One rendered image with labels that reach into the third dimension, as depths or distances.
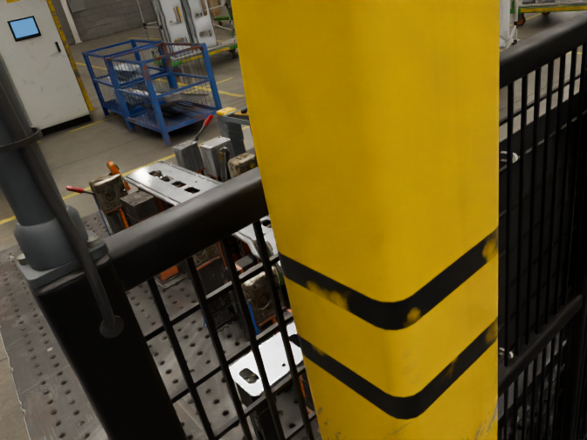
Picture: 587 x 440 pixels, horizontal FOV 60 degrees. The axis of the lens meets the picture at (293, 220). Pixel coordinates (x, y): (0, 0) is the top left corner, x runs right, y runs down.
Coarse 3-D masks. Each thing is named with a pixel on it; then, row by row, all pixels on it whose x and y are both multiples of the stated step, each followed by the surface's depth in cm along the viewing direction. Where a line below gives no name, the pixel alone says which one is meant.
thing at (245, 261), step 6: (246, 258) 132; (240, 264) 130; (246, 264) 129; (252, 264) 130; (240, 270) 128; (246, 270) 129; (228, 276) 130; (234, 294) 132; (234, 300) 135; (240, 318) 135; (246, 336) 138
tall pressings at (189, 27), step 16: (160, 0) 919; (176, 0) 935; (192, 0) 950; (160, 16) 948; (176, 16) 964; (192, 16) 957; (208, 16) 973; (160, 32) 976; (176, 32) 948; (192, 32) 986; (208, 32) 1003; (176, 48) 955
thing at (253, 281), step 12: (264, 276) 114; (276, 276) 116; (252, 288) 113; (264, 288) 115; (252, 300) 114; (264, 300) 116; (252, 312) 115; (264, 312) 117; (252, 324) 118; (264, 324) 118
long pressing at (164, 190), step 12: (144, 168) 207; (156, 168) 204; (168, 168) 202; (180, 168) 198; (132, 180) 199; (144, 180) 195; (156, 180) 193; (180, 180) 188; (192, 180) 186; (204, 180) 183; (156, 192) 183; (168, 192) 180; (180, 192) 178; (252, 228) 144; (264, 228) 142; (252, 240) 138; (252, 252) 133; (276, 252) 130
